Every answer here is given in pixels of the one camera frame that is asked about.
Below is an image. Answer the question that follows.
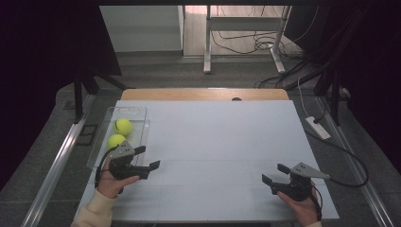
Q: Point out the aluminium floor rail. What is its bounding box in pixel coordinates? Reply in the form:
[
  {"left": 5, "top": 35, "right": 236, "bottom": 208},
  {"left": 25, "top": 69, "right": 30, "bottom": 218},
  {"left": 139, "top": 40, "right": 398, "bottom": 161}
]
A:
[
  {"left": 20, "top": 94, "right": 97, "bottom": 227},
  {"left": 316, "top": 96, "right": 395, "bottom": 227}
]

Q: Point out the black-marked yellow tennis ball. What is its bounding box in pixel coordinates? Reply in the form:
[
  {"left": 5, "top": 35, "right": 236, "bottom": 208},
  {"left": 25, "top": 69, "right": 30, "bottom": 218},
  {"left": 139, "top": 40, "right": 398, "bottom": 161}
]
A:
[{"left": 113, "top": 117, "right": 133, "bottom": 137}]

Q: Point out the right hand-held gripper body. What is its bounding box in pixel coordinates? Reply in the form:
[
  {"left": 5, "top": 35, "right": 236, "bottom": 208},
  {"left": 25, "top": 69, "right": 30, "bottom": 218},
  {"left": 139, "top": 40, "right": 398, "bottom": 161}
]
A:
[{"left": 270, "top": 162, "right": 331, "bottom": 202}]

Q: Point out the long black cable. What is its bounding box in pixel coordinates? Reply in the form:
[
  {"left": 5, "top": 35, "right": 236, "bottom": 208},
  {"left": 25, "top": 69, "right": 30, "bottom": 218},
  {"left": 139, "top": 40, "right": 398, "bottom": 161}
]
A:
[{"left": 305, "top": 129, "right": 370, "bottom": 188}]

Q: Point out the white desk frame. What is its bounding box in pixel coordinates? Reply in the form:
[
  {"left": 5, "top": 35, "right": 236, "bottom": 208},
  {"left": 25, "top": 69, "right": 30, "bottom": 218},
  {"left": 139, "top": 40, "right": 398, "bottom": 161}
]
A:
[{"left": 202, "top": 5, "right": 292, "bottom": 75}]

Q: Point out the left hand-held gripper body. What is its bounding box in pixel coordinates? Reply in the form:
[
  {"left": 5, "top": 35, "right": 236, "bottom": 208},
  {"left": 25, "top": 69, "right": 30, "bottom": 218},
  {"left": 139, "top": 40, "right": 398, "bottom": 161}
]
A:
[{"left": 107, "top": 140, "right": 150, "bottom": 181}]

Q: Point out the dark curtain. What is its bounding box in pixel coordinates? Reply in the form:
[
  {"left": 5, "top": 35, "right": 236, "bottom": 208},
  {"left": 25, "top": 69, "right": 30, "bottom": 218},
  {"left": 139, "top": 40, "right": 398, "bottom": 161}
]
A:
[
  {"left": 283, "top": 0, "right": 401, "bottom": 173},
  {"left": 0, "top": 0, "right": 122, "bottom": 192}
]

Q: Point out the white cabinet panel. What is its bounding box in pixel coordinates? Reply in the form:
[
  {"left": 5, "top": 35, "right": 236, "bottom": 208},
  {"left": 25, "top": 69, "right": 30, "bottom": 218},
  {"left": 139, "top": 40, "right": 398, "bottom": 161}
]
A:
[{"left": 99, "top": 5, "right": 183, "bottom": 53}]

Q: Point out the black metal stand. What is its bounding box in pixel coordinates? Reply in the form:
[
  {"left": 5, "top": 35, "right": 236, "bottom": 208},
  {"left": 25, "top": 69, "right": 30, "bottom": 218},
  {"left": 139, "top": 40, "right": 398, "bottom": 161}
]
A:
[
  {"left": 283, "top": 62, "right": 343, "bottom": 127},
  {"left": 74, "top": 67, "right": 136, "bottom": 124}
]

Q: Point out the person's right hand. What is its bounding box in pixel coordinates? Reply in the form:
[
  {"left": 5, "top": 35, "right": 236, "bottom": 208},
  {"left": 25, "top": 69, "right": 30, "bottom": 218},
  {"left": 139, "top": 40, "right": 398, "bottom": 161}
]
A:
[{"left": 276, "top": 181, "right": 323, "bottom": 227}]

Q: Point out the clear plastic tray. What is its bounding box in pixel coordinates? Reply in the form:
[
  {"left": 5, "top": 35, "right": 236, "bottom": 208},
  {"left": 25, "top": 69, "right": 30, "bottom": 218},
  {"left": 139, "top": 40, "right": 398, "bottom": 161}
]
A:
[{"left": 86, "top": 106, "right": 151, "bottom": 173}]

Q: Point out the thin white cable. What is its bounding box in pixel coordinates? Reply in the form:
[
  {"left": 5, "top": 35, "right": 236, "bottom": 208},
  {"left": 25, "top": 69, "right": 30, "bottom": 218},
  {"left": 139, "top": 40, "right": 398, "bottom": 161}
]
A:
[{"left": 297, "top": 77, "right": 311, "bottom": 119}]

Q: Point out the right hand-held gripper cable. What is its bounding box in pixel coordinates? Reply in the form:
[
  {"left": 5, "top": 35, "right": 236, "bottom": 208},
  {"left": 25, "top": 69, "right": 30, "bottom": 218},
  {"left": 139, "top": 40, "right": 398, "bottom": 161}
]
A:
[{"left": 310, "top": 183, "right": 323, "bottom": 220}]

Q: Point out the tangle of black floor cables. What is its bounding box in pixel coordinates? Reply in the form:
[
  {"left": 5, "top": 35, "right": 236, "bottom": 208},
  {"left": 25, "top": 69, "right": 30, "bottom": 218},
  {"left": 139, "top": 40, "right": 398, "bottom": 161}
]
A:
[{"left": 210, "top": 5, "right": 308, "bottom": 89}]

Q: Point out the dark floor socket plate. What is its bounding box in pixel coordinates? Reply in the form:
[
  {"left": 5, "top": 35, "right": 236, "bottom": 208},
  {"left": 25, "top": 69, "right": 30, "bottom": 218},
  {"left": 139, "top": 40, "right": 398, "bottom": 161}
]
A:
[{"left": 75, "top": 124, "right": 98, "bottom": 147}]

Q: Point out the plain yellow tennis ball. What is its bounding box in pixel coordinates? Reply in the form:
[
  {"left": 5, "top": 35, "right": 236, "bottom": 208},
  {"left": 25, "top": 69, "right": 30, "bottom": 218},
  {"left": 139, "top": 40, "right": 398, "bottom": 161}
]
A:
[{"left": 106, "top": 133, "right": 127, "bottom": 149}]

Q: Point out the hand-held gripper cable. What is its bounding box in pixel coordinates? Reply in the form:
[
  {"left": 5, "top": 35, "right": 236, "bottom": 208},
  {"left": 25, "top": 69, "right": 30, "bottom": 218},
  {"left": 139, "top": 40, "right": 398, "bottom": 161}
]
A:
[
  {"left": 94, "top": 146, "right": 119, "bottom": 190},
  {"left": 310, "top": 183, "right": 323, "bottom": 220}
]

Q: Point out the left hand-held gripper cable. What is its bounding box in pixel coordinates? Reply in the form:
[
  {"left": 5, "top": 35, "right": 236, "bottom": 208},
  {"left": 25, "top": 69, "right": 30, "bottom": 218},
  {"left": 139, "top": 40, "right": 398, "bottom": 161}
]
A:
[{"left": 94, "top": 146, "right": 119, "bottom": 190}]

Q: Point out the white power strip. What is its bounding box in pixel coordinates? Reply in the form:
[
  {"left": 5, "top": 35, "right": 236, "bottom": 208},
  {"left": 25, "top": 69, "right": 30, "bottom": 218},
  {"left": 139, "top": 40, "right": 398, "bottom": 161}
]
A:
[{"left": 305, "top": 115, "right": 332, "bottom": 141}]

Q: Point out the person's left hand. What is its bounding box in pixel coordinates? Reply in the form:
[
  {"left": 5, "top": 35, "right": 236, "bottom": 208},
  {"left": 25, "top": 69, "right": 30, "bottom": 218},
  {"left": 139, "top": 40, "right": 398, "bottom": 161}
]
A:
[{"left": 95, "top": 157, "right": 141, "bottom": 200}]

